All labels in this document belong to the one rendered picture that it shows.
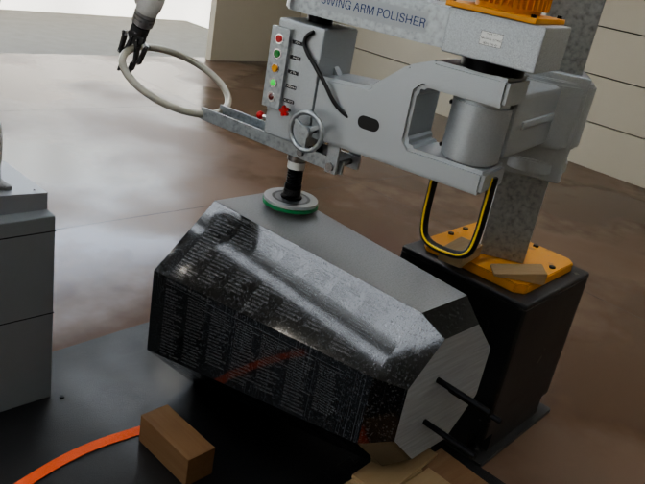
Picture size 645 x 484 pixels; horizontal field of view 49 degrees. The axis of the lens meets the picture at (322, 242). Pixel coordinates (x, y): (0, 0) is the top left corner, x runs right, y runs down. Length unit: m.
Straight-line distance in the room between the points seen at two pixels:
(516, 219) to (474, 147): 0.76
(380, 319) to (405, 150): 0.56
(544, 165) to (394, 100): 0.76
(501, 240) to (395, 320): 0.91
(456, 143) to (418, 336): 0.61
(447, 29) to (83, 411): 1.96
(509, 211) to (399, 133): 0.77
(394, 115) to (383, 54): 7.88
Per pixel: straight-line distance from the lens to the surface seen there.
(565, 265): 3.17
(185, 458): 2.64
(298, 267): 2.44
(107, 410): 3.02
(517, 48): 2.17
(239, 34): 10.73
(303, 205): 2.71
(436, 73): 2.29
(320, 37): 2.49
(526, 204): 2.96
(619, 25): 8.49
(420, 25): 2.30
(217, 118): 2.87
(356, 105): 2.44
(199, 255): 2.67
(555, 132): 2.82
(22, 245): 2.70
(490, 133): 2.28
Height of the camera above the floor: 1.86
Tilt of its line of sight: 23 degrees down
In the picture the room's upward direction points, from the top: 11 degrees clockwise
